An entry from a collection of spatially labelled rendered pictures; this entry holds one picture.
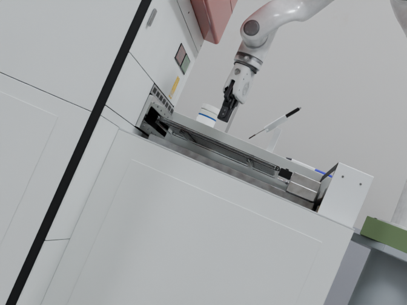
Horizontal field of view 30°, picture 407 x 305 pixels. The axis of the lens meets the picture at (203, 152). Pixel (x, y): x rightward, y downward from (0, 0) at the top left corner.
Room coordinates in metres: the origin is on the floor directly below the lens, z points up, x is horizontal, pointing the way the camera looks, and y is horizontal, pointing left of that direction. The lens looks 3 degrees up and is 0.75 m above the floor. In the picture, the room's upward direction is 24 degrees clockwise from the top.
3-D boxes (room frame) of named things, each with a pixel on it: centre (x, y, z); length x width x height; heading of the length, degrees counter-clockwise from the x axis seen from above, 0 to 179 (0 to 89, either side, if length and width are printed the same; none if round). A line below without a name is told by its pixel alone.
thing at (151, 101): (2.26, 0.17, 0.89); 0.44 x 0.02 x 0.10; 173
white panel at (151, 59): (2.09, 0.20, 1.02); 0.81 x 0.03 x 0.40; 173
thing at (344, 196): (2.15, -0.40, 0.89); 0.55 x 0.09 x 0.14; 173
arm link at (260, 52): (2.24, -0.01, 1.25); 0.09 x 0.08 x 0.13; 164
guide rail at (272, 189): (2.13, -0.09, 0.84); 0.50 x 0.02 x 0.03; 83
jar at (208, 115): (2.77, 0.04, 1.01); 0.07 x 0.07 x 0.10
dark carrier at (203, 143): (2.26, -0.04, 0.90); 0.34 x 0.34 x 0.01; 83
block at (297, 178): (2.09, -0.29, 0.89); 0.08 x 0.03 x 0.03; 83
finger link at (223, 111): (2.22, -0.01, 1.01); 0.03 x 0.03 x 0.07; 69
